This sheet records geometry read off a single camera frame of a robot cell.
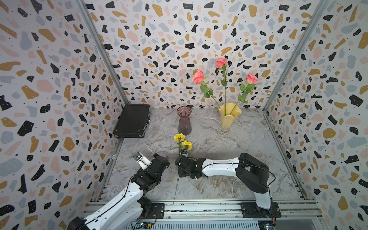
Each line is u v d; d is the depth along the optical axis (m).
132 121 1.09
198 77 0.78
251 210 0.73
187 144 0.95
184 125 0.97
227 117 0.89
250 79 0.86
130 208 0.59
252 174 0.49
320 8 0.72
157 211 0.73
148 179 0.59
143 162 0.69
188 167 0.67
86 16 0.72
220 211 0.76
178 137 0.99
